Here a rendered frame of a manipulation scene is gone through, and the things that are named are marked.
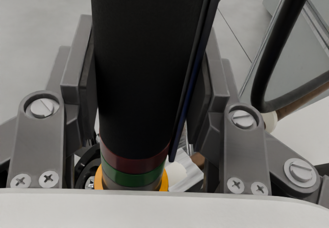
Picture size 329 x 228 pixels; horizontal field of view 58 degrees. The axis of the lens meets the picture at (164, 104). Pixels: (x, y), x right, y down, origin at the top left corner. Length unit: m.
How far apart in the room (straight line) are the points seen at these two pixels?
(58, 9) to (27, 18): 0.30
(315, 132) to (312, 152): 0.04
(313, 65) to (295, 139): 0.79
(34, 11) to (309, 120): 2.75
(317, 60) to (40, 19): 2.32
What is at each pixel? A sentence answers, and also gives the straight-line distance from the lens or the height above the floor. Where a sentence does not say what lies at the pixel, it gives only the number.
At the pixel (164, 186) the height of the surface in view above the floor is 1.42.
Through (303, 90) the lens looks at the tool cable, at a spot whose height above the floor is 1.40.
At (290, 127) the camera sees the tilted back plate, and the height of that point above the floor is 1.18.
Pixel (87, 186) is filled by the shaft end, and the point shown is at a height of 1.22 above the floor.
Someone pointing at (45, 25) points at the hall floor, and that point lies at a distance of 2.86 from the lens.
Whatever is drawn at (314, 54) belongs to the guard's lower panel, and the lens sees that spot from 1.34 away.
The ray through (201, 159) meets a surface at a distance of 0.23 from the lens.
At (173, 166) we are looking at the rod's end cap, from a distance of 0.22.
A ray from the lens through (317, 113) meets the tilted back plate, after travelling 0.58.
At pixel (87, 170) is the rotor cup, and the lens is 0.42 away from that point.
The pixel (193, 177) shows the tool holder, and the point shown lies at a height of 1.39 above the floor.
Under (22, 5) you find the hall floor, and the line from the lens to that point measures 3.17.
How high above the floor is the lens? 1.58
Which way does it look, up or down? 48 degrees down
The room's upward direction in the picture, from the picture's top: 10 degrees clockwise
